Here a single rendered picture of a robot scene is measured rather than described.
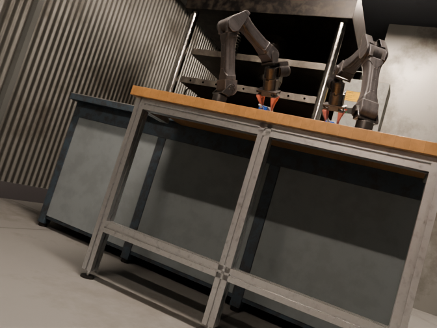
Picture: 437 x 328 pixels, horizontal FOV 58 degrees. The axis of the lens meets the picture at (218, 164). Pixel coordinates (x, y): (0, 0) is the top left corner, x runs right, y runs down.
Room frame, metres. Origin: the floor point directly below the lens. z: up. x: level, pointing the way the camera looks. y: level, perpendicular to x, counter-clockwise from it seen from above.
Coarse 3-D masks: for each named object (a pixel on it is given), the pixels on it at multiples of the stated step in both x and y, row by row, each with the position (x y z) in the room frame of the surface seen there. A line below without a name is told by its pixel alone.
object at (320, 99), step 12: (192, 12) 3.02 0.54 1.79; (192, 24) 3.02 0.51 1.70; (336, 36) 2.51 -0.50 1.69; (180, 48) 3.03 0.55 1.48; (336, 48) 2.50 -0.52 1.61; (180, 60) 3.01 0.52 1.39; (336, 60) 2.52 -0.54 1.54; (180, 72) 3.04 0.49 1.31; (324, 72) 2.52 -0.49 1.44; (168, 84) 3.03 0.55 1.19; (324, 84) 2.50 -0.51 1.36; (324, 96) 2.51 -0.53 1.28
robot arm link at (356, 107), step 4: (352, 108) 1.44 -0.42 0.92; (356, 108) 1.41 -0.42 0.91; (352, 112) 1.43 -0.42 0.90; (356, 112) 1.42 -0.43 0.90; (356, 116) 1.41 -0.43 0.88; (360, 116) 1.40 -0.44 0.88; (368, 120) 1.40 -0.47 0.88; (372, 120) 1.40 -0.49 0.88; (376, 120) 1.41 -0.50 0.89; (376, 124) 1.41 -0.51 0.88
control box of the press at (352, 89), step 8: (352, 80) 2.56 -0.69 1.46; (360, 80) 2.54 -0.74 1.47; (344, 88) 2.57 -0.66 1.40; (352, 88) 2.55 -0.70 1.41; (360, 88) 2.53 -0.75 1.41; (384, 88) 2.47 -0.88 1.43; (352, 96) 2.54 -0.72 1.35; (384, 96) 2.46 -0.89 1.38; (344, 104) 2.56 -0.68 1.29; (352, 104) 2.54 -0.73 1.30; (384, 104) 2.46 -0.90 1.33; (336, 112) 2.58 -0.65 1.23; (384, 112) 2.55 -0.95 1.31; (336, 120) 2.57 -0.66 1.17; (344, 120) 2.55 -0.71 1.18; (352, 120) 2.53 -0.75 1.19; (376, 128) 2.46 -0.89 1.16
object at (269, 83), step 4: (264, 80) 1.80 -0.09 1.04; (272, 80) 1.79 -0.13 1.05; (264, 84) 1.81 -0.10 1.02; (268, 84) 1.79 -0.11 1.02; (272, 84) 1.80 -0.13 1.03; (260, 88) 1.85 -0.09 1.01; (264, 88) 1.81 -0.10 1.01; (268, 88) 1.80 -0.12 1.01; (272, 88) 1.81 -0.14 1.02; (272, 92) 1.79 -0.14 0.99; (276, 92) 1.79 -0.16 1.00; (280, 92) 1.83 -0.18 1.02
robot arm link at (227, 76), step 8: (224, 24) 1.61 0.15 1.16; (224, 32) 1.64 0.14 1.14; (232, 32) 1.61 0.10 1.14; (224, 40) 1.62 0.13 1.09; (232, 40) 1.62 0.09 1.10; (224, 48) 1.63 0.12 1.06; (232, 48) 1.63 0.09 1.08; (224, 56) 1.63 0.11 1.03; (232, 56) 1.64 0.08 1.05; (224, 64) 1.64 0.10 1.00; (232, 64) 1.65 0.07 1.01; (224, 72) 1.64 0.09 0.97; (232, 72) 1.65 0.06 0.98; (224, 80) 1.63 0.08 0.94; (232, 80) 1.65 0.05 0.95; (224, 88) 1.64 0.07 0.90
